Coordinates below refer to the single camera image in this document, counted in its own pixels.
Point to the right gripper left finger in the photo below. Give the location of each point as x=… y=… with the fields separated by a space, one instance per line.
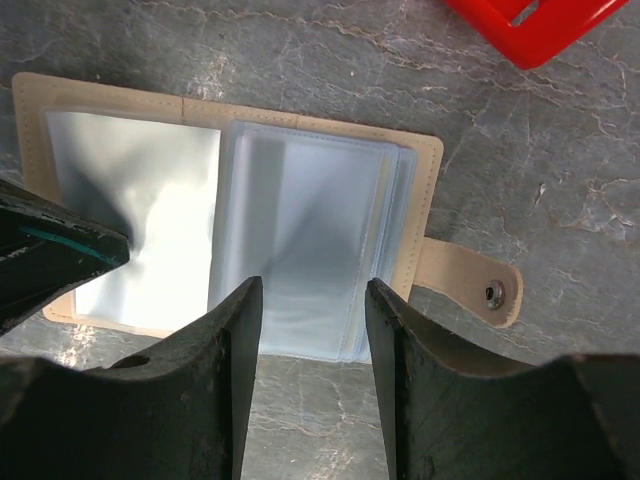
x=178 y=409

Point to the red right plastic bin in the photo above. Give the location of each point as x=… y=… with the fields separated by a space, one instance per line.
x=548 y=30

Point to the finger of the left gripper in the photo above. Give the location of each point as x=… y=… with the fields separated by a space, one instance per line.
x=47 y=251

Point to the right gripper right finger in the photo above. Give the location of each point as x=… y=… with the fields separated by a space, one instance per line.
x=450 y=409

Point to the beige leather card holder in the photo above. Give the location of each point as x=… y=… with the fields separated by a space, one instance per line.
x=210 y=194

